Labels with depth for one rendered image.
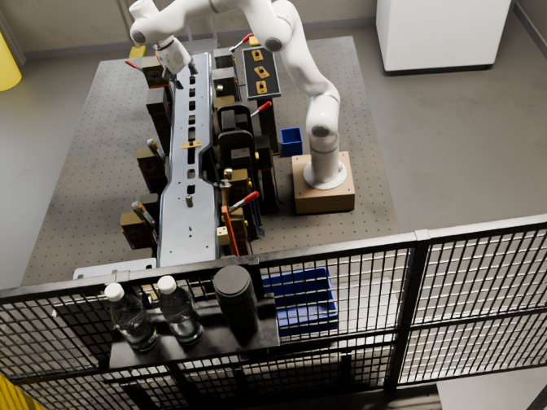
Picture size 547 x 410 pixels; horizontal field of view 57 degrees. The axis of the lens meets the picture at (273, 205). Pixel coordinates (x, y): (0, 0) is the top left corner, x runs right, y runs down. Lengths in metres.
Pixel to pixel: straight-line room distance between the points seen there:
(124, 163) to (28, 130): 1.87
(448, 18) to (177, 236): 2.75
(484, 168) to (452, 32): 1.09
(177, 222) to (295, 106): 1.15
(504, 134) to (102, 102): 2.62
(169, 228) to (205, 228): 0.14
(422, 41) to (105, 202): 2.59
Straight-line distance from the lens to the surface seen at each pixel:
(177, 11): 1.79
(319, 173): 2.15
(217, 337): 1.11
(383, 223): 2.20
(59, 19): 5.05
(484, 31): 4.12
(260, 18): 1.70
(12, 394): 1.56
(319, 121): 1.87
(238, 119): 2.01
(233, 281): 0.96
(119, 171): 2.64
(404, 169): 3.42
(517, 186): 3.46
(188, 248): 1.81
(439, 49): 4.10
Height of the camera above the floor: 2.41
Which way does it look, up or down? 49 degrees down
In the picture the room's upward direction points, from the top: 8 degrees counter-clockwise
